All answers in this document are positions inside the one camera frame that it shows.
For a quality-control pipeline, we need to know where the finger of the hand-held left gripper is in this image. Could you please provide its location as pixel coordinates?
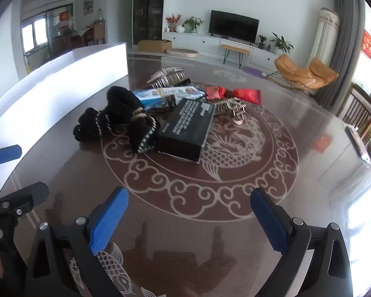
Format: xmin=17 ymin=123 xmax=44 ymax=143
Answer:
xmin=0 ymin=182 xmax=49 ymax=248
xmin=0 ymin=144 xmax=23 ymax=171

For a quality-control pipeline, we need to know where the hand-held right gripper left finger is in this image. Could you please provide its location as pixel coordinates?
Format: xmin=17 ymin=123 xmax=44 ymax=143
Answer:
xmin=24 ymin=186 xmax=130 ymax=297

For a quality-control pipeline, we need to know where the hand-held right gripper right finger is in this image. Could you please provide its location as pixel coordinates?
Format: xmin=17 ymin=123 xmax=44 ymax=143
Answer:
xmin=250 ymin=187 xmax=353 ymax=297

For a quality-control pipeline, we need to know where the black knit cloth bundle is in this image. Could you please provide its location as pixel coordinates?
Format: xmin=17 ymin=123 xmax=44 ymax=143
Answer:
xmin=73 ymin=86 xmax=161 ymax=154

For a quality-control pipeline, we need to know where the small rhinestone hair claw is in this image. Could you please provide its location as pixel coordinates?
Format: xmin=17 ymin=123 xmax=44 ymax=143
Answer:
xmin=215 ymin=97 xmax=248 ymax=126

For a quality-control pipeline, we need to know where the black printed box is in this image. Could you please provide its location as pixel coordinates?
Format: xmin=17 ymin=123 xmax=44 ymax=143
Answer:
xmin=156 ymin=98 xmax=217 ymax=164

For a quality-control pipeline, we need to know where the blue medicine box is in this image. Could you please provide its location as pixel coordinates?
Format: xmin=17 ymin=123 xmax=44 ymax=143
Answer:
xmin=132 ymin=85 xmax=205 ymax=112

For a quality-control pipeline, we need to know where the brown patterned desktop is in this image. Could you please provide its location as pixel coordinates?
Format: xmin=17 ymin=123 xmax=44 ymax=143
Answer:
xmin=0 ymin=54 xmax=371 ymax=297

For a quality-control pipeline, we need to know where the red candy-shaped packet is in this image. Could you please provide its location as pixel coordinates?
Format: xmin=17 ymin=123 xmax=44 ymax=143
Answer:
xmin=205 ymin=86 xmax=262 ymax=105

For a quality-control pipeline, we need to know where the wooden chair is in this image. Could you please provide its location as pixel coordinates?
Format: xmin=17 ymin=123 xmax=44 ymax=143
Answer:
xmin=342 ymin=83 xmax=371 ymax=137

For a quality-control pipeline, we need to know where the purple mat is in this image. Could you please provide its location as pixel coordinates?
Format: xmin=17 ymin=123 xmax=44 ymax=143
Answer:
xmin=242 ymin=66 xmax=269 ymax=80

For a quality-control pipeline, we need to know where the wooden cabinet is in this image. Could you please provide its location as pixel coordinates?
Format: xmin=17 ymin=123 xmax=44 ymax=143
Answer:
xmin=93 ymin=20 xmax=106 ymax=45

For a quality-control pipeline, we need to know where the orange lounge chair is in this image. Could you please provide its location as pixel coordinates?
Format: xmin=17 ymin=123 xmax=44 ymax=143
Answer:
xmin=274 ymin=54 xmax=340 ymax=92

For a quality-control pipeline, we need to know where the large rhinestone hair clip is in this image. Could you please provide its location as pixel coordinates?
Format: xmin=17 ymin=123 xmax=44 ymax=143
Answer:
xmin=147 ymin=67 xmax=192 ymax=88

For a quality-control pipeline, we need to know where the wooden bench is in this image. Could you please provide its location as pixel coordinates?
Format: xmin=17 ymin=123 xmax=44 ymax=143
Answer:
xmin=220 ymin=45 xmax=251 ymax=65

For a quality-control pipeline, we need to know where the large leafy potted plant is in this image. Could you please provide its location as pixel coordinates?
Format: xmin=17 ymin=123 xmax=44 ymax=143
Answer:
xmin=270 ymin=32 xmax=294 ymax=53

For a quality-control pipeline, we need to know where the cardboard box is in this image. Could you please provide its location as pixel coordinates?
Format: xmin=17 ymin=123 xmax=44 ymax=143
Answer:
xmin=138 ymin=39 xmax=173 ymax=53

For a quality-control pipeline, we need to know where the grey curtain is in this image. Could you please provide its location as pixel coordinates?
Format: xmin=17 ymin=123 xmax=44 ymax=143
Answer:
xmin=315 ymin=0 xmax=367 ymax=116

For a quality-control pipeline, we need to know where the round beige mat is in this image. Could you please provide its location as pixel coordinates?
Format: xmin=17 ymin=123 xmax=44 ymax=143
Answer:
xmin=166 ymin=48 xmax=201 ymax=59

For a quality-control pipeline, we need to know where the white television cabinet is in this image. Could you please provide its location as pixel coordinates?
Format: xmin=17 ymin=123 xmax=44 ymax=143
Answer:
xmin=162 ymin=32 xmax=280 ymax=65

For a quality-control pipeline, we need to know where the cloth-covered standing air conditioner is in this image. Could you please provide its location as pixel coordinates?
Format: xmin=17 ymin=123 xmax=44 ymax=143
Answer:
xmin=306 ymin=8 xmax=341 ymax=69

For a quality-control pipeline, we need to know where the black television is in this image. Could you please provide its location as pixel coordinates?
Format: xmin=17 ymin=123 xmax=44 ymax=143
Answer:
xmin=209 ymin=10 xmax=260 ymax=43

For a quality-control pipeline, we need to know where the dark display cabinet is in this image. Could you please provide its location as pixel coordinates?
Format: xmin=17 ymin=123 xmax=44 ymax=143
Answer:
xmin=133 ymin=0 xmax=167 ymax=45

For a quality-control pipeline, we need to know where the red flower plant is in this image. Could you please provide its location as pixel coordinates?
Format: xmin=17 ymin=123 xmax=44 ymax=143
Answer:
xmin=166 ymin=14 xmax=183 ymax=33

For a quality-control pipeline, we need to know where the green potted plant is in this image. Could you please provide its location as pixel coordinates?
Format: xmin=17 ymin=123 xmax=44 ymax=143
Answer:
xmin=182 ymin=16 xmax=205 ymax=34

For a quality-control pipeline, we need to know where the red wall decoration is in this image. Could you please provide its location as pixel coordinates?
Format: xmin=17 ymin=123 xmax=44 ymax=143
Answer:
xmin=363 ymin=29 xmax=371 ymax=60

